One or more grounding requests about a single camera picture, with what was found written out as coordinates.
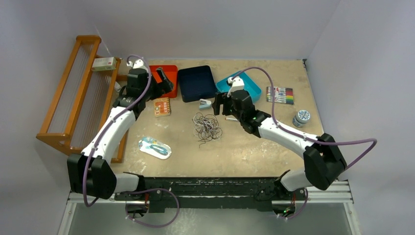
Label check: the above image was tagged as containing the wooden rack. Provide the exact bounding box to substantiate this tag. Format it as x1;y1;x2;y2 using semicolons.
36;35;121;156

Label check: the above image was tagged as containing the white red marker pen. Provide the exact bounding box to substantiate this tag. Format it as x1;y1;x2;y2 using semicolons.
225;117;239;122

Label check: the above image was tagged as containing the light blue stapler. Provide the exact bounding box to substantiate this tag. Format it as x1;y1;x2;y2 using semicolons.
199;99;212;110

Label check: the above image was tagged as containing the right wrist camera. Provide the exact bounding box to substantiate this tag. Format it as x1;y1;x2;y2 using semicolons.
227;76;244;97

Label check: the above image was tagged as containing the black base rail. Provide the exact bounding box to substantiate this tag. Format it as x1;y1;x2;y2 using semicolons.
115;176;306;215

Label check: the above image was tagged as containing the orange tray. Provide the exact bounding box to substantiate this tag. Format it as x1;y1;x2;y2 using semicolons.
150;65;178;98

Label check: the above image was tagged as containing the blue white round tin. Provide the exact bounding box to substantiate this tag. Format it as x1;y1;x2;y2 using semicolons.
292;110;311;128

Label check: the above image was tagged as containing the small white red box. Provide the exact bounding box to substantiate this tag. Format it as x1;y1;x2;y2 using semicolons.
92;57;116;71

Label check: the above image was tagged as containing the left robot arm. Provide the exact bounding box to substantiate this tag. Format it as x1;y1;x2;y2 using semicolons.
67;67;174;200

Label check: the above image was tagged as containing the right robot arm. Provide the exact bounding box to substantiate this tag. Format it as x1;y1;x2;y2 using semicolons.
212;90;347;199

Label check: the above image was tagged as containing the marker pen pack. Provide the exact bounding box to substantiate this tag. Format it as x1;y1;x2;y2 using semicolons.
266;87;294;105

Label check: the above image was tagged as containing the aluminium frame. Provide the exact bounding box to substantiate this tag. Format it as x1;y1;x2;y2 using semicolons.
58;181;361;235

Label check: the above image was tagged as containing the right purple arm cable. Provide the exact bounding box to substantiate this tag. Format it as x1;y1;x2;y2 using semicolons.
231;67;378;171

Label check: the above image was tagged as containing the light blue tray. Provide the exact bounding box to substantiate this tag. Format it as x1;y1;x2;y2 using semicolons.
216;71;262;103

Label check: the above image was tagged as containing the cable pile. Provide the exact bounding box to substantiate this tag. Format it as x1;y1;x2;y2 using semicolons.
193;112;224;149

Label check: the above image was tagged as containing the dark blue tray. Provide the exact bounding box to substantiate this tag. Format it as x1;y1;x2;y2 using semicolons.
178;65;217;103

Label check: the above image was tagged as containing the orange notebook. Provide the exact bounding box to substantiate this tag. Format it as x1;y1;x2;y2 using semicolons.
154;97;171;118

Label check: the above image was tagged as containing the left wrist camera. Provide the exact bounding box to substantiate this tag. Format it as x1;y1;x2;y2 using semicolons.
126;59;149;72

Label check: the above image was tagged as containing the scissors blister pack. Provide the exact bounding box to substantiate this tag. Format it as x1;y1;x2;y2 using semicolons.
138;137;172;160

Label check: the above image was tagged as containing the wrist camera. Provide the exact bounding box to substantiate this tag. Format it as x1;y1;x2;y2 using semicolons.
126;59;149;72
227;76;244;97

